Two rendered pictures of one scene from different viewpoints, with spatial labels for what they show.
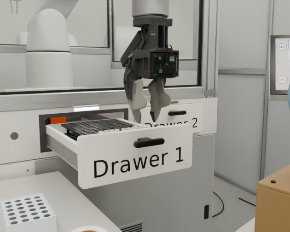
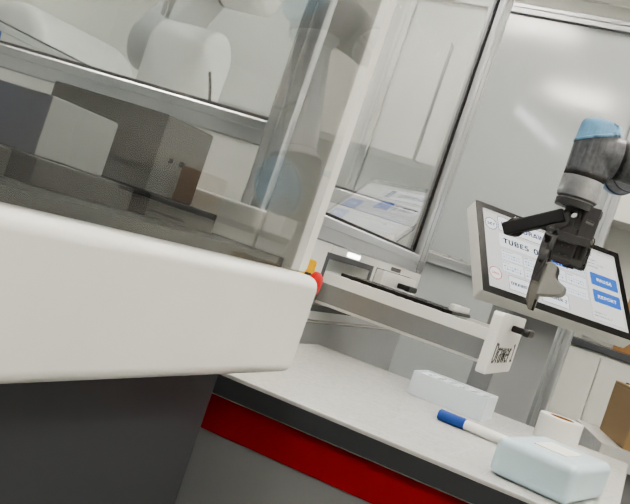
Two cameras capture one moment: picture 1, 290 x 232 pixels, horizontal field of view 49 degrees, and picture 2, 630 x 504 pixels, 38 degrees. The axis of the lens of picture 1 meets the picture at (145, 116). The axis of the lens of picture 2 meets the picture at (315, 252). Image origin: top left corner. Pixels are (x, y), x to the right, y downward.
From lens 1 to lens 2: 1.39 m
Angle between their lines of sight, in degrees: 38
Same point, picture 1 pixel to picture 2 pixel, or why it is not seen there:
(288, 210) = not seen: outside the picture
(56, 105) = (342, 242)
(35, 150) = not seen: hidden behind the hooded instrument
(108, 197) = not seen: hidden behind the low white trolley
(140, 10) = (586, 194)
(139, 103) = (548, 289)
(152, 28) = (589, 217)
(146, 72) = (578, 261)
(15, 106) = (323, 232)
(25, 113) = (322, 246)
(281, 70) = (493, 258)
